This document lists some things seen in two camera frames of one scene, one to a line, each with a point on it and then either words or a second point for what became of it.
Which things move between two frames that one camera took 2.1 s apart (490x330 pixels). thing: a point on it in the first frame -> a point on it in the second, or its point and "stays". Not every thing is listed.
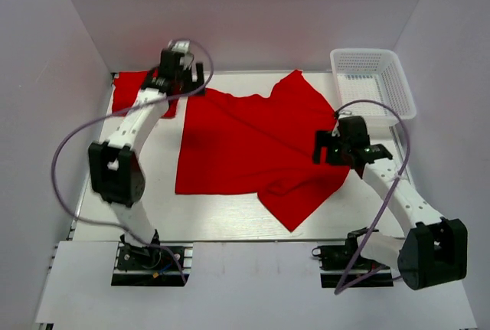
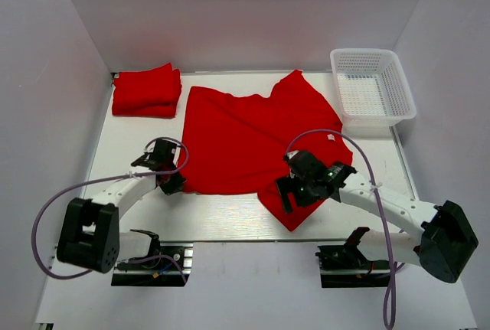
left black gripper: (198, 83) -> (175, 187)
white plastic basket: (371, 83) stays
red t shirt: (233, 144) stays
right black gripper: (324, 138) -> (289, 185)
